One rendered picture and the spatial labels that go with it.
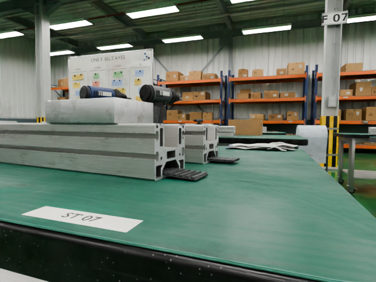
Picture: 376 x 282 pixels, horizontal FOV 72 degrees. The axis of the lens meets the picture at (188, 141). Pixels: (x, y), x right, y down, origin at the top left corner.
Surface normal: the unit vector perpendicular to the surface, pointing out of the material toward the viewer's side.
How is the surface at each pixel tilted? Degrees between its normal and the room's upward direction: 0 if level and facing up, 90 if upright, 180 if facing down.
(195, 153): 90
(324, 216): 0
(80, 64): 90
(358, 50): 90
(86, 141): 90
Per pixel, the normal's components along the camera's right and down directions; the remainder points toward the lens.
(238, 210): 0.01, -1.00
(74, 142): -0.43, 0.05
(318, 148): -0.29, 0.27
